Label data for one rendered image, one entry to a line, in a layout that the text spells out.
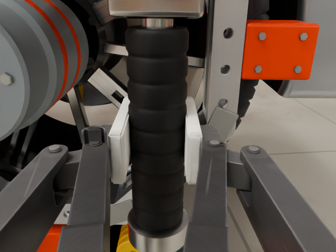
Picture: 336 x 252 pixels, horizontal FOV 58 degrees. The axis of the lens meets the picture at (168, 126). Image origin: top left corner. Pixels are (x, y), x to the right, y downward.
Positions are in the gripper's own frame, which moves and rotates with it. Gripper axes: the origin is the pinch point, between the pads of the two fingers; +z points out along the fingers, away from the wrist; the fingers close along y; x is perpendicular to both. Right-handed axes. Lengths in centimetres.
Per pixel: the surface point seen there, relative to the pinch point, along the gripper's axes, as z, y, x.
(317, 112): 238, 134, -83
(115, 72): 46.3, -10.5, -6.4
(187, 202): 105, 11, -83
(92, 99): 46, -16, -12
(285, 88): 36.2, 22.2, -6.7
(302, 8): 36.4, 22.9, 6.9
